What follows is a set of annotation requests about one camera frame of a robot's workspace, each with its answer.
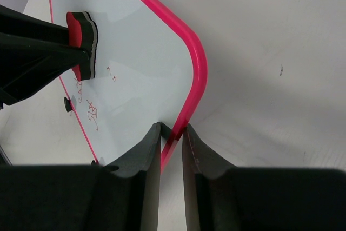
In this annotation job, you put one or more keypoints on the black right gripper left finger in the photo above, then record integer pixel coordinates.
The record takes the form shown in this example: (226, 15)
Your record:
(122, 195)

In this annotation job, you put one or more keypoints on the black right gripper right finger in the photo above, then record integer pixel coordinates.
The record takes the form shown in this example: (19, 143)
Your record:
(221, 196)

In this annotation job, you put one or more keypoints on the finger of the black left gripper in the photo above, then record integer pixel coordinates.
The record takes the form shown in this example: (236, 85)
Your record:
(28, 65)
(19, 24)

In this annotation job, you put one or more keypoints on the red bone shaped eraser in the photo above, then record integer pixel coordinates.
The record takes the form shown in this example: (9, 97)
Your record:
(83, 34)

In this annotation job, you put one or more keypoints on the pink framed whiteboard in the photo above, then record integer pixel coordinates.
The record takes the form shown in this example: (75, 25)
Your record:
(150, 67)

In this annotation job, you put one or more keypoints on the black whiteboard foot left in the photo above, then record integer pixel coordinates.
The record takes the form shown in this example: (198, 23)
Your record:
(67, 104)

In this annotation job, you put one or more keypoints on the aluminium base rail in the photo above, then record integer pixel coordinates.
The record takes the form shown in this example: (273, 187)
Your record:
(4, 160)

